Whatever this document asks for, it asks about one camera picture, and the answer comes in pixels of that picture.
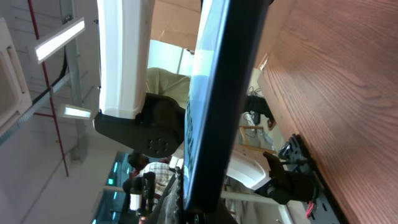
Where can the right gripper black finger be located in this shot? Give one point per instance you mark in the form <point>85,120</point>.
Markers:
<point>170,208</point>

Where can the Samsung Galaxy smartphone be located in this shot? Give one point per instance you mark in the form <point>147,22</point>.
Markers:
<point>226,49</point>

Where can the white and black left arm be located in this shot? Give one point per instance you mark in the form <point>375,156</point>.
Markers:
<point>147,123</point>

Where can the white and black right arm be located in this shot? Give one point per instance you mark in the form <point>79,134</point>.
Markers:
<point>264,173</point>

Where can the person in checked shirt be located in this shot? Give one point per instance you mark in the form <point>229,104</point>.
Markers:
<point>145,184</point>

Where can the brown cardboard backdrop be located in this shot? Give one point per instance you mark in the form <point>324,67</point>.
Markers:
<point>176,22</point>

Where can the ceiling light fixtures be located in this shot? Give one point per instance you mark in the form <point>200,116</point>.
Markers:
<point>62,38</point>

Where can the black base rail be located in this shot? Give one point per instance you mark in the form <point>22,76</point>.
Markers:
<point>322,207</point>

